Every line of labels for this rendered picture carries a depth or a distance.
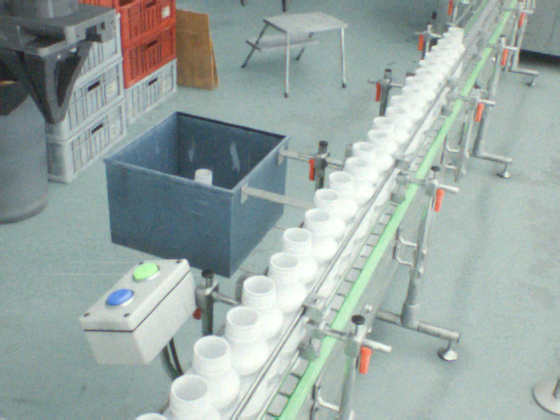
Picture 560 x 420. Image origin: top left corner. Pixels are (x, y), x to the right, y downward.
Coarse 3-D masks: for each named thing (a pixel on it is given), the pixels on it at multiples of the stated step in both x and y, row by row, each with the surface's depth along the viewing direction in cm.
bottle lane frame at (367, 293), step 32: (512, 0) 276; (480, 64) 207; (480, 96) 231; (448, 128) 167; (448, 160) 186; (416, 192) 143; (416, 224) 156; (384, 256) 124; (352, 288) 109; (384, 288) 134; (320, 352) 97; (288, 416) 86; (320, 416) 105
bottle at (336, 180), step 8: (336, 176) 107; (344, 176) 107; (352, 176) 105; (328, 184) 105; (336, 184) 104; (344, 184) 104; (352, 184) 105; (344, 192) 104; (344, 200) 105; (352, 200) 106; (344, 208) 105; (352, 208) 106; (344, 216) 105; (352, 216) 106; (352, 224) 107; (344, 232) 107; (352, 240) 109; (344, 256) 109; (344, 264) 110
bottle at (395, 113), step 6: (390, 108) 130; (396, 108) 130; (402, 108) 130; (390, 114) 128; (396, 114) 127; (402, 114) 128; (396, 120) 128; (402, 120) 128; (396, 126) 128; (402, 126) 129; (396, 132) 129; (402, 132) 129; (396, 138) 129; (402, 138) 129; (408, 138) 131; (396, 144) 129; (402, 144) 129; (396, 150) 130; (390, 192) 134
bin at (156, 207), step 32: (160, 128) 172; (192, 128) 178; (224, 128) 174; (256, 128) 170; (128, 160) 162; (160, 160) 176; (192, 160) 182; (224, 160) 178; (256, 160) 175; (128, 192) 155; (160, 192) 151; (192, 192) 148; (224, 192) 144; (256, 192) 147; (128, 224) 159; (160, 224) 155; (192, 224) 152; (224, 224) 148; (256, 224) 162; (160, 256) 160; (192, 256) 156; (224, 256) 152
